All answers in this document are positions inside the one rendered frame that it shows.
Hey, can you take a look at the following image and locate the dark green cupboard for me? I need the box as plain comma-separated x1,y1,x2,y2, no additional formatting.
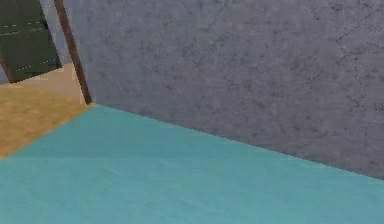
0,0,63,84

